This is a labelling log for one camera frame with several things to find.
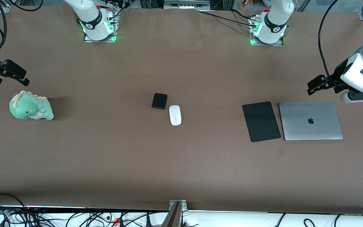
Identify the white computer mouse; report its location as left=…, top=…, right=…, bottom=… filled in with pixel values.
left=169, top=105, right=182, bottom=126

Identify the dark green square tile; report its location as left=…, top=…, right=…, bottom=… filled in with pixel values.
left=151, top=93, right=168, bottom=110

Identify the black mouse pad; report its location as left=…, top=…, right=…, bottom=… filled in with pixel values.
left=242, top=101, right=282, bottom=143

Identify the silver closed laptop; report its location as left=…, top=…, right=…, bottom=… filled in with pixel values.
left=278, top=101, right=344, bottom=141

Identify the green dinosaur plush toy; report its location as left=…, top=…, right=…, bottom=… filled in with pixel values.
left=9, top=90, right=55, bottom=121

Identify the long black arm cable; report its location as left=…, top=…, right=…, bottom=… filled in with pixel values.
left=318, top=0, right=363, bottom=84

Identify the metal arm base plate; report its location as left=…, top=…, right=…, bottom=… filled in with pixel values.
left=250, top=19, right=284, bottom=46
left=84, top=30, right=117, bottom=43

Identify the black cable bundle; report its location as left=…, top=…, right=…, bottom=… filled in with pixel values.
left=99, top=0, right=132, bottom=23

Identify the aluminium frame rail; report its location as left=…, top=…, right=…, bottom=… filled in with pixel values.
left=164, top=0, right=211, bottom=10

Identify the grey metal camera post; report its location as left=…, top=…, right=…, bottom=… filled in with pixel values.
left=161, top=199, right=188, bottom=227

